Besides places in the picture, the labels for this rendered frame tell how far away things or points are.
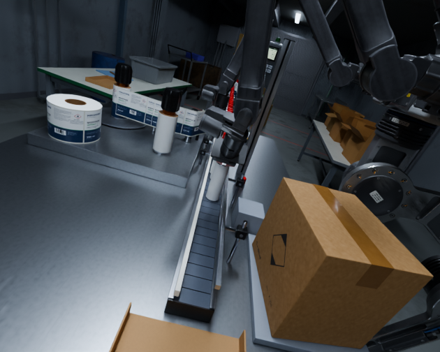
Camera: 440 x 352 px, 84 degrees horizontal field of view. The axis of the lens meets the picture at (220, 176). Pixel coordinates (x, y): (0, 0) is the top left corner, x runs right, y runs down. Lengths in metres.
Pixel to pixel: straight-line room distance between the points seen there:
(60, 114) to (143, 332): 0.85
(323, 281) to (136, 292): 0.42
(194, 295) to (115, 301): 0.18
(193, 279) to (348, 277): 0.35
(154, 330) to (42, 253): 0.34
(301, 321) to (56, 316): 0.51
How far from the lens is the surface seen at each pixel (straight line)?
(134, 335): 0.62
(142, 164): 1.07
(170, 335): 0.63
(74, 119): 1.14
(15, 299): 0.70
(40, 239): 0.81
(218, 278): 0.57
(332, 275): 0.55
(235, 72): 1.11
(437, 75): 0.62
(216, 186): 0.89
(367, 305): 0.66
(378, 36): 0.59
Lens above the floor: 1.38
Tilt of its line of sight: 26 degrees down
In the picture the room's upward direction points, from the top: 18 degrees clockwise
